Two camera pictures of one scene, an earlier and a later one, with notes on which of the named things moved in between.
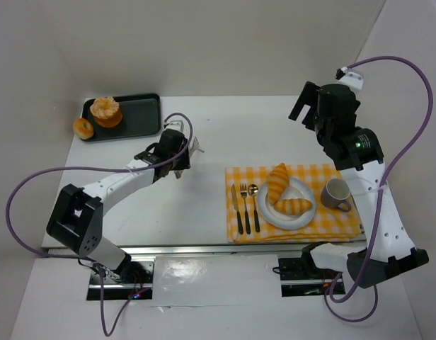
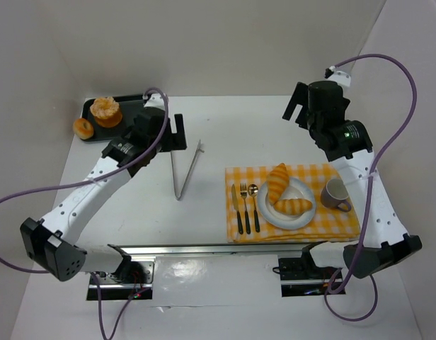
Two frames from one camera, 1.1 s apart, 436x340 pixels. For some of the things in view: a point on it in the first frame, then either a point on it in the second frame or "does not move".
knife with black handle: x=236 y=207 does not move
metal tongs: x=192 y=147 → x=199 y=151
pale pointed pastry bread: x=277 y=181 does not move
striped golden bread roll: x=292 y=206 does not move
